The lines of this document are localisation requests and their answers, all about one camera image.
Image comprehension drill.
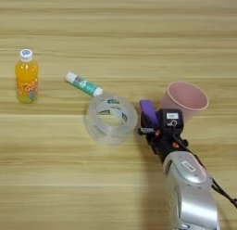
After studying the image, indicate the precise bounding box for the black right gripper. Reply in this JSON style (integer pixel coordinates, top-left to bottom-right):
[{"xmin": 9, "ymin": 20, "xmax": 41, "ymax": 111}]
[{"xmin": 137, "ymin": 111, "xmax": 190, "ymax": 164}]

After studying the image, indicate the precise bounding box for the purple eraser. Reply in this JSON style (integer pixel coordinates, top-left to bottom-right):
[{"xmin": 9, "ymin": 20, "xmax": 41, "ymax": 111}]
[{"xmin": 138, "ymin": 98, "xmax": 160, "ymax": 130}]

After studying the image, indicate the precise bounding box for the pink plastic cup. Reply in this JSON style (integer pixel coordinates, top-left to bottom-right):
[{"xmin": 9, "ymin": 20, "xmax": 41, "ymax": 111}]
[{"xmin": 159, "ymin": 81, "xmax": 210, "ymax": 123}]

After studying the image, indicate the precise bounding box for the clear tape roll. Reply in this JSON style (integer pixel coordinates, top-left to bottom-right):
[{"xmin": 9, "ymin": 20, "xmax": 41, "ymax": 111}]
[{"xmin": 83, "ymin": 92, "xmax": 139, "ymax": 147}]

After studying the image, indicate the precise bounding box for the orange juice bottle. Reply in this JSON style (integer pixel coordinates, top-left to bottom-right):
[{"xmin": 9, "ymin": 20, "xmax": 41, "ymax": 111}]
[{"xmin": 14, "ymin": 47, "xmax": 40, "ymax": 105}]

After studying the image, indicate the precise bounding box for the black box with white label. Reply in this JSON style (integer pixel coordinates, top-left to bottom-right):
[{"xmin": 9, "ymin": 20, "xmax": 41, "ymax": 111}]
[{"xmin": 158, "ymin": 108, "xmax": 185, "ymax": 136}]

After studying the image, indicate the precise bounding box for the green white glue stick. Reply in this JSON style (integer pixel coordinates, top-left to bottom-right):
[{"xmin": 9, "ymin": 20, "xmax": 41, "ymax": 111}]
[{"xmin": 64, "ymin": 70, "xmax": 105, "ymax": 97}]

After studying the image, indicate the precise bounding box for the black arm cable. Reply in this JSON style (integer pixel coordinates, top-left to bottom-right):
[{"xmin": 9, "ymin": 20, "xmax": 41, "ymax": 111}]
[{"xmin": 177, "ymin": 135, "xmax": 237, "ymax": 210}]

